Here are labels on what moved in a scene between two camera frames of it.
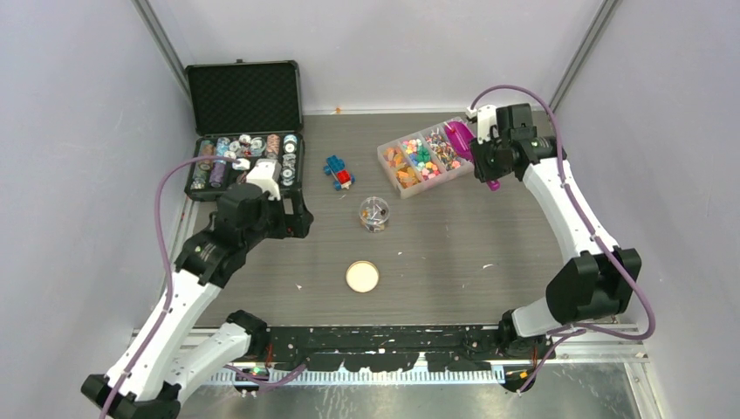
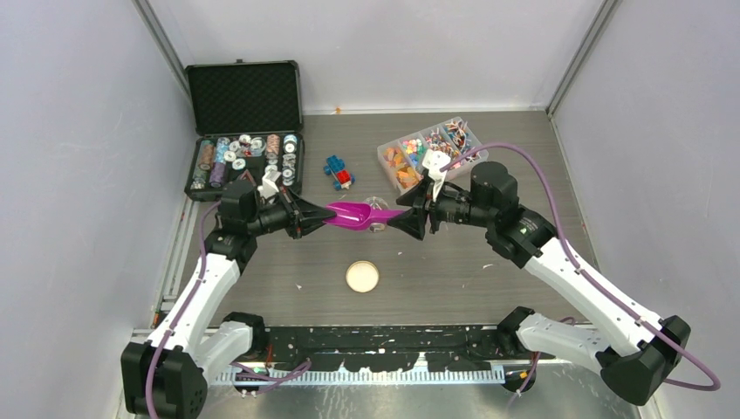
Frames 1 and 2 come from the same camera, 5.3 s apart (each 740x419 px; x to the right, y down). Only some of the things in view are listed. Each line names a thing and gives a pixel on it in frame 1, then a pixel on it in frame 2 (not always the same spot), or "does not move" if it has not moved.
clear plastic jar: (373, 212) does not move
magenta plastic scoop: (462, 139) to (358, 216)
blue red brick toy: (336, 167) does not move
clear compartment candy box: (421, 160) does not move
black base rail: (386, 348) does not move
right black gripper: (483, 171) to (409, 223)
